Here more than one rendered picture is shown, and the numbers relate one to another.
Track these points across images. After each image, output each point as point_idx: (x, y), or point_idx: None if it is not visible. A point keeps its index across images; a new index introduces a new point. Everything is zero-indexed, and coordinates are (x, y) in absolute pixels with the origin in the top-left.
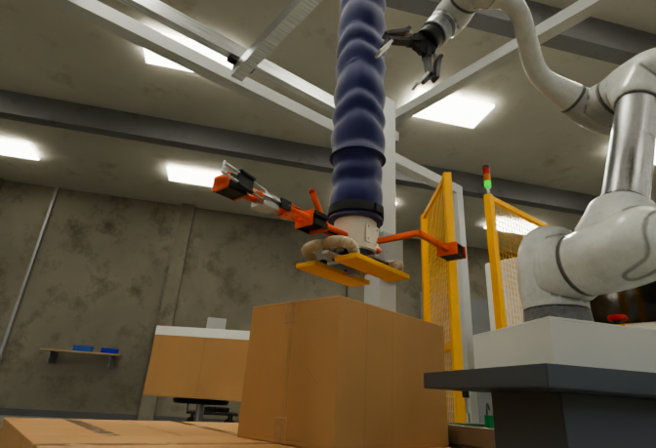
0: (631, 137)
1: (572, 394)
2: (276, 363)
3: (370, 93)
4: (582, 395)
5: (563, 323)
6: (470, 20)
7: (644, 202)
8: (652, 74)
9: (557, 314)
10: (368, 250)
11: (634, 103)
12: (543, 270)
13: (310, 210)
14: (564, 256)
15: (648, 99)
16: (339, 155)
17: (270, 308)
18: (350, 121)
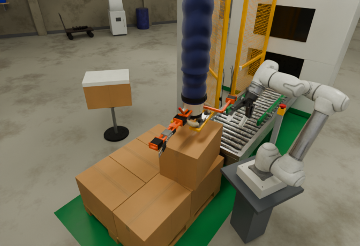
0: (310, 137)
1: None
2: (172, 164)
3: (205, 37)
4: None
5: (264, 190)
6: None
7: (300, 168)
8: (333, 110)
9: (264, 174)
10: (200, 114)
11: (319, 120)
12: (264, 165)
13: (181, 121)
14: (272, 170)
15: (325, 118)
16: (187, 74)
17: (167, 148)
18: (194, 59)
